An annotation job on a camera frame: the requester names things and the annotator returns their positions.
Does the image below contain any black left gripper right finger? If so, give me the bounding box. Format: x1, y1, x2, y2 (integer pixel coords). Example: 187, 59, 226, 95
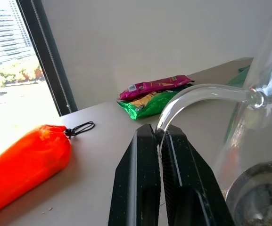
155, 125, 236, 226

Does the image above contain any green plastic bag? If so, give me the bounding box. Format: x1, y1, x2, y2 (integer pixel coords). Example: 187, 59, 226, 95
227, 65, 251, 87

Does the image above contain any orange drawstring pouch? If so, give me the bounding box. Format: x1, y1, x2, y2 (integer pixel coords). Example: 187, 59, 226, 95
0, 121, 96, 218

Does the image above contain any magenta snack packet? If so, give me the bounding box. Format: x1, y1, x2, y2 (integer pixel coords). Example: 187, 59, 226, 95
119, 74, 195, 100

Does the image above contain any green snack packet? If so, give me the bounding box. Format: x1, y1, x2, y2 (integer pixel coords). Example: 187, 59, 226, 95
116, 84, 194, 121

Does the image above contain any oatmeal in mug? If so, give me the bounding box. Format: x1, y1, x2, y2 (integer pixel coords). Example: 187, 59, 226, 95
220, 162, 272, 226

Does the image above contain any black window frame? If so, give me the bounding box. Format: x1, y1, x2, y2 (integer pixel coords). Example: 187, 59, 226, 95
16, 0, 78, 117

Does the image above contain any clear glass mug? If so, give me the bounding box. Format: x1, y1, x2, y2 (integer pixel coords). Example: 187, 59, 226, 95
155, 12, 272, 226

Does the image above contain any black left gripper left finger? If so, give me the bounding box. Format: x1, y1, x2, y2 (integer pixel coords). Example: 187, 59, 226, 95
107, 124, 161, 226

